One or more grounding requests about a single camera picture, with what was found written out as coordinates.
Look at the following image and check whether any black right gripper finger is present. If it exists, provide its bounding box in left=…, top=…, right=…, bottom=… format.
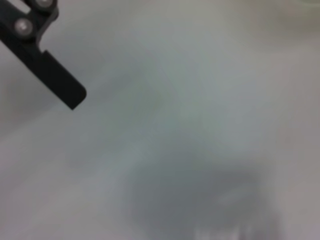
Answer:
left=0, top=0, right=87, bottom=111

